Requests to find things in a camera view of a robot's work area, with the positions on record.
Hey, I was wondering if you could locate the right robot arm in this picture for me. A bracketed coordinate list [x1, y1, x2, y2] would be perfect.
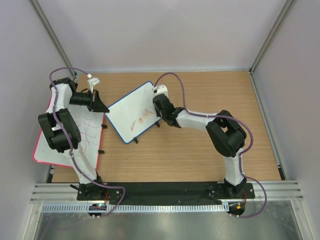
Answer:
[152, 93, 247, 198]

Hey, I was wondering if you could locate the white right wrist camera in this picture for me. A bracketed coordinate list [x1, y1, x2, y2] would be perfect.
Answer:
[152, 84, 169, 97]

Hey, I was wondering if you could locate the blue framed whiteboard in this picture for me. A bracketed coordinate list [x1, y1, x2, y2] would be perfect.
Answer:
[105, 81, 161, 144]

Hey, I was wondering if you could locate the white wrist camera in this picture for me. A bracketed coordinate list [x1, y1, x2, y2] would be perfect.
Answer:
[87, 76, 100, 93]
[152, 84, 169, 97]

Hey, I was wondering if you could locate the white slotted cable duct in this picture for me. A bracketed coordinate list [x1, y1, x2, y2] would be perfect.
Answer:
[41, 202, 229, 214]

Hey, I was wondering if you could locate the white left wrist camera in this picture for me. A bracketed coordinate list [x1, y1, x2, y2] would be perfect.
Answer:
[87, 76, 100, 93]

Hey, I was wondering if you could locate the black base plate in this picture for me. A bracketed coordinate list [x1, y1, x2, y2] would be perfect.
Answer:
[70, 181, 255, 205]

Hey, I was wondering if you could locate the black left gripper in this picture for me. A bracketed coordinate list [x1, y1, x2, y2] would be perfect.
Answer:
[69, 89, 110, 113]

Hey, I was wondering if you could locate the pink framed whiteboard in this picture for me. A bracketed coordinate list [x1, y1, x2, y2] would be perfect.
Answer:
[33, 105, 104, 169]

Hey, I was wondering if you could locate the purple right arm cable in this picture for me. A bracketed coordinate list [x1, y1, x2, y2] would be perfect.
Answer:
[153, 72, 268, 219]

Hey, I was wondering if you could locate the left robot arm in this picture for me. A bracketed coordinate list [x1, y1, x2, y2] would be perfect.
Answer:
[38, 77, 110, 200]

